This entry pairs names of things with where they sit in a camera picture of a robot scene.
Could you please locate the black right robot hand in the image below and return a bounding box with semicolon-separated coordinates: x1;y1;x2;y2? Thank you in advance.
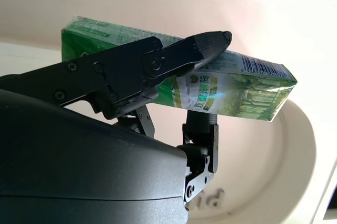
0;31;233;224

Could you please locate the green gum carton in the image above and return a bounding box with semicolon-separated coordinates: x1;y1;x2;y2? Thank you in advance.
61;15;299;123

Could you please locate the white round disc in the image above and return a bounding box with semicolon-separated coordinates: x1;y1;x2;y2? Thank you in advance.
184;97;316;224

